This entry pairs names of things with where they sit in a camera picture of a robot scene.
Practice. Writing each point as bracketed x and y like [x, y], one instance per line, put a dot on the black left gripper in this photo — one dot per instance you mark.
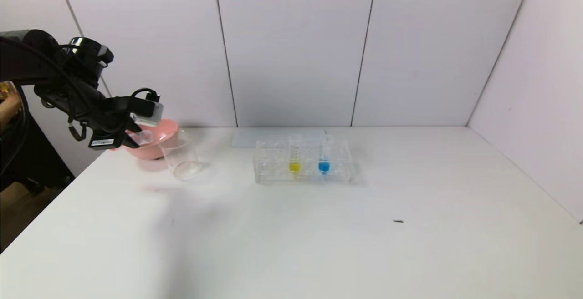
[104, 141]

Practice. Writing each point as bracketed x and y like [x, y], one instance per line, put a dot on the test tube with red pigment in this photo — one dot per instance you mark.
[146, 137]

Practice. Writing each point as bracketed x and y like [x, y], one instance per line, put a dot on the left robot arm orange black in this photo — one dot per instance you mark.
[27, 58]

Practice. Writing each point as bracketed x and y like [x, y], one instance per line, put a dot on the clear glass beaker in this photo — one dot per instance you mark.
[182, 162]

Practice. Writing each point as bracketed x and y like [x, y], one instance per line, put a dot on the test tube with yellow pigment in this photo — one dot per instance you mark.
[294, 167]

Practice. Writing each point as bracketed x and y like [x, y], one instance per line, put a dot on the clear plastic test tube rack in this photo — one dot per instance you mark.
[309, 177]

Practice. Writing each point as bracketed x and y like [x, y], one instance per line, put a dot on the test tube with blue pigment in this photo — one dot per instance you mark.
[324, 167]

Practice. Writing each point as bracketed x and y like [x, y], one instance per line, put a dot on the pink bowl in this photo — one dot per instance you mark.
[145, 152]

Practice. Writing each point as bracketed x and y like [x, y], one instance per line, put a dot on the black furniture beside table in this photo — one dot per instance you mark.
[36, 158]

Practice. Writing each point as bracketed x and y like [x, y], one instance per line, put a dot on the white paper sheet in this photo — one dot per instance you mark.
[248, 138]

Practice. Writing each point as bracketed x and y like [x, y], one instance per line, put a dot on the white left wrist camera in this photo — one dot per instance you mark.
[150, 112]

